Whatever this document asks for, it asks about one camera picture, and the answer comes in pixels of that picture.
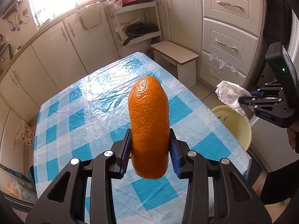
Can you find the black frying pan with lid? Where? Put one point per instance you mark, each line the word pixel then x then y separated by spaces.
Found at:
pixel 139 29

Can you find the white drawer cabinet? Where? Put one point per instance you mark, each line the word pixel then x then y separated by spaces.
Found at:
pixel 232 31

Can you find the yellow plastic trash basin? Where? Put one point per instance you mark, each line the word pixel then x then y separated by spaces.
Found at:
pixel 235 123

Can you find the small white wooden stool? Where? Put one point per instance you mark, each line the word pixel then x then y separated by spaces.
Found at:
pixel 182 58

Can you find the clear plastic bag in drawer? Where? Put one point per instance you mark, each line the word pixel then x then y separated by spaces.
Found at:
pixel 222 63

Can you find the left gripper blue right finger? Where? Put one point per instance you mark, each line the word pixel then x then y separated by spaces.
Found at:
pixel 178 151

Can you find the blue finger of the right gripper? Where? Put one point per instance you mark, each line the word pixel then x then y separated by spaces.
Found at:
pixel 249 101
pixel 255 94

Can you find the thick orange rind piece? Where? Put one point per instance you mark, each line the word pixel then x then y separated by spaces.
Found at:
pixel 150 128

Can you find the person's hand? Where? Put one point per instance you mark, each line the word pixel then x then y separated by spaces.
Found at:
pixel 293 136

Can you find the red white plastic bag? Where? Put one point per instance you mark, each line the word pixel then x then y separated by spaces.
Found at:
pixel 114 0

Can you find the white lower kitchen cabinets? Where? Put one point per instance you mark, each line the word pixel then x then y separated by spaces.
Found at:
pixel 54 43

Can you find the white tiered storage rack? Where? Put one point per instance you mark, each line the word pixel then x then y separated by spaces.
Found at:
pixel 134 11

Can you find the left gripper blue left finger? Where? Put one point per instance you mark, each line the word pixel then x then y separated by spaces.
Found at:
pixel 124 153

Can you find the floral bag hanging on cabinet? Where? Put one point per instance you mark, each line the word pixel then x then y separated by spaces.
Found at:
pixel 25 134

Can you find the white tissue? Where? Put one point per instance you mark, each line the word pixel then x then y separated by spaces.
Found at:
pixel 229 94

